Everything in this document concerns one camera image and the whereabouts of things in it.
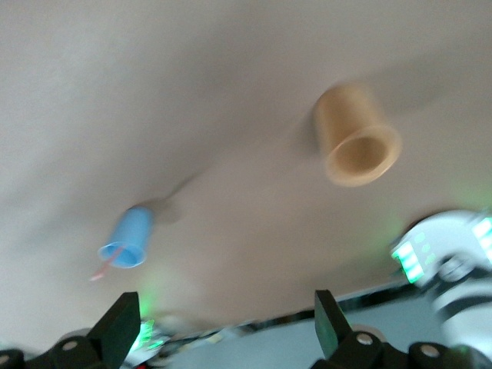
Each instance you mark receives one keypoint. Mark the light blue plastic cup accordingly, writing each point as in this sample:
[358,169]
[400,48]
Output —
[128,238]

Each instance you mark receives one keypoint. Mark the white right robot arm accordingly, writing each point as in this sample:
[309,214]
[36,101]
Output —
[453,246]

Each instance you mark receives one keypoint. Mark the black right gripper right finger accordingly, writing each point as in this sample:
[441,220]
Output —
[338,334]

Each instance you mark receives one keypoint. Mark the brown cylindrical cup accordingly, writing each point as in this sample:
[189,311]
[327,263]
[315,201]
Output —
[353,134]

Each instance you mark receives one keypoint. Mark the pink chopstick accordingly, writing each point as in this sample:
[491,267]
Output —
[104,269]

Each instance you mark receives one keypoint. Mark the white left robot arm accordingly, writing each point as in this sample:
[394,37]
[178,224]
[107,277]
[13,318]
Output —
[151,334]

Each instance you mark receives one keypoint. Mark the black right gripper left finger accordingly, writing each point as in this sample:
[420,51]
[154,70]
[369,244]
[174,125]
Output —
[115,334]

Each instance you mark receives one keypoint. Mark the brown table cover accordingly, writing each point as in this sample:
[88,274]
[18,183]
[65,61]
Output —
[192,96]

